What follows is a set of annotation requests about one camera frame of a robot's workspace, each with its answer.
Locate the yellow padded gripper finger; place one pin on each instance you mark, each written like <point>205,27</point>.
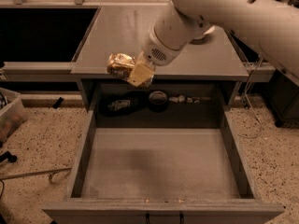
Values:
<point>143,72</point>

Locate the crushed orange soda can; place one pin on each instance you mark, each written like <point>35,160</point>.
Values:
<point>120,65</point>

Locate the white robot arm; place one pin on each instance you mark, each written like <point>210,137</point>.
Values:
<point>268,27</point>

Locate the grey cabinet counter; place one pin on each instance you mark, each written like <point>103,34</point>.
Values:
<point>123,28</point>

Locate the grey open top drawer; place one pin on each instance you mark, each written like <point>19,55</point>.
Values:
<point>120,175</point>

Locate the black pouch with label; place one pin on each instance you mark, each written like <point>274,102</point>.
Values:
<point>120,105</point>

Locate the round black tape roll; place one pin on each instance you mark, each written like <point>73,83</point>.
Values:
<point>158,101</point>

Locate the white paper bowl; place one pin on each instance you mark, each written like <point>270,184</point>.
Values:
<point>207,32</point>

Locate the metal rod on floor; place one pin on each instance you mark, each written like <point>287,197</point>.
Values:
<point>3,178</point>

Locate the clear plastic storage bin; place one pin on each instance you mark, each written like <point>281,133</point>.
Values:
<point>12,113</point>

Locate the grey side rail left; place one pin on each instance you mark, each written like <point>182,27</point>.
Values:
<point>36,72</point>

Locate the black drawer handle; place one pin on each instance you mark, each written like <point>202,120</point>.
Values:
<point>152,219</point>

